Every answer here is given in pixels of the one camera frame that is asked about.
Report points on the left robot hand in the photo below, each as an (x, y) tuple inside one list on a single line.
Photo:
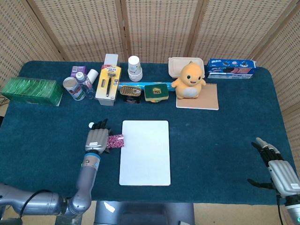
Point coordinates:
[(96, 140)]

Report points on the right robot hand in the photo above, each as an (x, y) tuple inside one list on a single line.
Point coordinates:
[(284, 175)]

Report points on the white bottle cap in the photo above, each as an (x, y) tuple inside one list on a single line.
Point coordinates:
[(90, 124)]

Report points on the pink patterned package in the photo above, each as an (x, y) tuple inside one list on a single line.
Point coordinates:
[(116, 141)]

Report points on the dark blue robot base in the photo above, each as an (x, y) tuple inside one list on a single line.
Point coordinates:
[(145, 213)]

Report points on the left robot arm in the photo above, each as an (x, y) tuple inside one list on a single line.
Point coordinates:
[(47, 204)]

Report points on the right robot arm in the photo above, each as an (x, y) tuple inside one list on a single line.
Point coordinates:
[(293, 211)]

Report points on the white rectangular board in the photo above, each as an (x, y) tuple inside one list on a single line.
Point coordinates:
[(145, 153)]

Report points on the clear plastic water bottle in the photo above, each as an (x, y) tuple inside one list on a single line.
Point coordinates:
[(86, 86)]

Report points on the silver tin can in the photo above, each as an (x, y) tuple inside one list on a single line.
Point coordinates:
[(73, 88)]

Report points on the black luncheon meat tin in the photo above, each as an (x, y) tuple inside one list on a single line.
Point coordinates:
[(130, 92)]

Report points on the yellow razor blister pack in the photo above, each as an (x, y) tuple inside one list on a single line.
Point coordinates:
[(108, 82)]

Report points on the white cylinder tube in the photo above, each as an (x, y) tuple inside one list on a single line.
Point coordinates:
[(93, 75)]

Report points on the small purple box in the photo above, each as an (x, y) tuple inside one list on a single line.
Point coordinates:
[(79, 69)]

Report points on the blue wrap roll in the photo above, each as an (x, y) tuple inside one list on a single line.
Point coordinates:
[(145, 83)]

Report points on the green yellow tin box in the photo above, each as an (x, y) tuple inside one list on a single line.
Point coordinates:
[(156, 92)]

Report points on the dark blue table cloth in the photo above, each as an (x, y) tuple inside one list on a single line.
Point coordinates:
[(211, 152)]

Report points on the stacked white paper cups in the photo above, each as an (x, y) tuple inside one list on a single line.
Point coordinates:
[(134, 69)]

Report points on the green plastic box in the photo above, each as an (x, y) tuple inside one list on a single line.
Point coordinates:
[(30, 91)]

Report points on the metal table leg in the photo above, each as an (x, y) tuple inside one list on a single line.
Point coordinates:
[(70, 220)]

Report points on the brown spiral notebook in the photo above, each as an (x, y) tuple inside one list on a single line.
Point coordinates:
[(208, 98)]

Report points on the beige lidded food container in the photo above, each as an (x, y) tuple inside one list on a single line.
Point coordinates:
[(175, 66)]

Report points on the yellow plush toy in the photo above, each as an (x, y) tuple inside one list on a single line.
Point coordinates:
[(188, 82)]

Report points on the white and blue film box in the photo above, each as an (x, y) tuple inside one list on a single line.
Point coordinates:
[(230, 76)]

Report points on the blue cookie box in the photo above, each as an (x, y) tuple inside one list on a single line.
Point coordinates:
[(230, 65)]

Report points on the woven bamboo folding screen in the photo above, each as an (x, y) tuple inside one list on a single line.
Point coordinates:
[(164, 28)]

